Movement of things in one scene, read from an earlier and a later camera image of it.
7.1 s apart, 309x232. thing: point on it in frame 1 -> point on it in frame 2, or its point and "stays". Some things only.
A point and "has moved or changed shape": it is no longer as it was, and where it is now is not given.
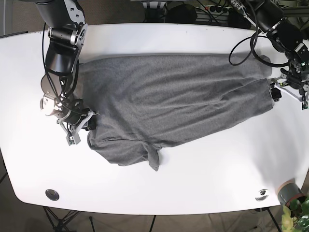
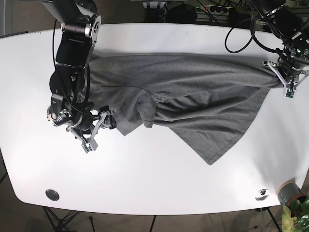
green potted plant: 295,217 stays
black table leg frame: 58,224 stays
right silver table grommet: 262,194 stays
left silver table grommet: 52,195 stays
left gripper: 73,129 -> 86,136
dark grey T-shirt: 141,101 has moved or changed shape
